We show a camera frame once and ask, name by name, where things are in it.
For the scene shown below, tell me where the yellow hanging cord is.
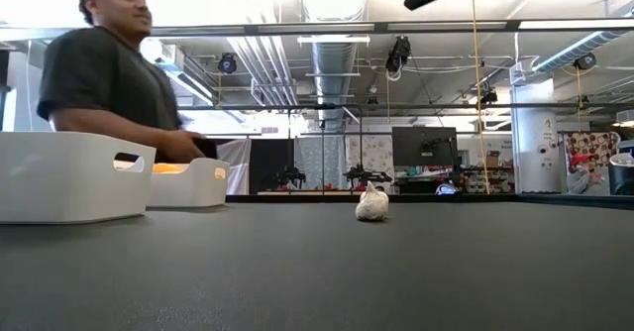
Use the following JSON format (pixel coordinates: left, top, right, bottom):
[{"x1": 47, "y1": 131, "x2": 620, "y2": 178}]
[{"x1": 470, "y1": 0, "x2": 496, "y2": 188}]

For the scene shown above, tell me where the hanging black cable reel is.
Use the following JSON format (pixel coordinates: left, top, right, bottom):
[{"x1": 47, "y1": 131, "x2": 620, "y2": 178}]
[
  {"x1": 573, "y1": 52, "x2": 598, "y2": 71},
  {"x1": 217, "y1": 52, "x2": 239, "y2": 75},
  {"x1": 384, "y1": 35, "x2": 413, "y2": 74}
]

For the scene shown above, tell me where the ribbed silver ventilation duct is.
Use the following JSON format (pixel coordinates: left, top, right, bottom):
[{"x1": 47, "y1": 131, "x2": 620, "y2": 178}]
[{"x1": 309, "y1": 41, "x2": 359, "y2": 134}]

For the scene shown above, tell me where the black monitor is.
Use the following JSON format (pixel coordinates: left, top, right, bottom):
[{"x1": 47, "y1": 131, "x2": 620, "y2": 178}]
[{"x1": 391, "y1": 126, "x2": 460, "y2": 167}]

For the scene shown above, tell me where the slim silver ventilation duct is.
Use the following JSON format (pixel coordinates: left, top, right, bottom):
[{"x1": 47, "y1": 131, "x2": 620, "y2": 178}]
[{"x1": 532, "y1": 29, "x2": 630, "y2": 73}]

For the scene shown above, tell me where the white garlic bulb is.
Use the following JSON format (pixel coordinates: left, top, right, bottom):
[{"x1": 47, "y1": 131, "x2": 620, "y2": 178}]
[{"x1": 354, "y1": 180, "x2": 390, "y2": 223}]

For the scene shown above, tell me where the blue-grey patterned curtain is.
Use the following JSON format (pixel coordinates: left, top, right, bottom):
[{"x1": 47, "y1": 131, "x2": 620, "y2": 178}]
[{"x1": 294, "y1": 135, "x2": 348, "y2": 192}]

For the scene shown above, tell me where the cluttered storage shelf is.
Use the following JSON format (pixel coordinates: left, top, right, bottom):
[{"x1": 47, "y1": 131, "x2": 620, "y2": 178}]
[{"x1": 460, "y1": 165, "x2": 514, "y2": 194}]

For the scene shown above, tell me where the person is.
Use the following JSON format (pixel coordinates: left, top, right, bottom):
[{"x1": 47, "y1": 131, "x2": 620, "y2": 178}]
[
  {"x1": 37, "y1": 0, "x2": 220, "y2": 165},
  {"x1": 566, "y1": 152, "x2": 606, "y2": 196}
]

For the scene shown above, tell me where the black table mat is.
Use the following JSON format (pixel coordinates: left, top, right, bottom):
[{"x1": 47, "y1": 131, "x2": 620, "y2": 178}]
[{"x1": 0, "y1": 200, "x2": 634, "y2": 331}]

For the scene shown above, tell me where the white plastic basket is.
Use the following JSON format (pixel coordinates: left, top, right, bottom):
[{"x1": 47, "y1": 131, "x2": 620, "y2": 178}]
[
  {"x1": 146, "y1": 157, "x2": 232, "y2": 209},
  {"x1": 0, "y1": 131, "x2": 158, "y2": 225}
]

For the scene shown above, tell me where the black trash bin white liner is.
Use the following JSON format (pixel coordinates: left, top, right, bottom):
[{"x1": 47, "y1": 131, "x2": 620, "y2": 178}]
[{"x1": 607, "y1": 152, "x2": 634, "y2": 196}]

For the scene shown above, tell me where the brown dotted curtain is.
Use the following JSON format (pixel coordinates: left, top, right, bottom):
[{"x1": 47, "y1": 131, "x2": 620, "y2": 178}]
[{"x1": 563, "y1": 131, "x2": 621, "y2": 196}]

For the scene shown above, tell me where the grey cloth curtain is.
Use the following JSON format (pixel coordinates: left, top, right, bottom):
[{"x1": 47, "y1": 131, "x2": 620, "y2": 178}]
[{"x1": 216, "y1": 137, "x2": 253, "y2": 196}]

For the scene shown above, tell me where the white floral curtain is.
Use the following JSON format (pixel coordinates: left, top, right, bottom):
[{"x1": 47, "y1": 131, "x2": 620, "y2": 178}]
[{"x1": 346, "y1": 134, "x2": 397, "y2": 183}]

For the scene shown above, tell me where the overhead light bar beam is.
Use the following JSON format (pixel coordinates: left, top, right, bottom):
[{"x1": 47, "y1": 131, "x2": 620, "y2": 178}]
[{"x1": 0, "y1": 19, "x2": 634, "y2": 43}]

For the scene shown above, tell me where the white round column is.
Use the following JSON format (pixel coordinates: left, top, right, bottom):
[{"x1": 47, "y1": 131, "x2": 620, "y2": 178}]
[{"x1": 511, "y1": 78, "x2": 562, "y2": 194}]

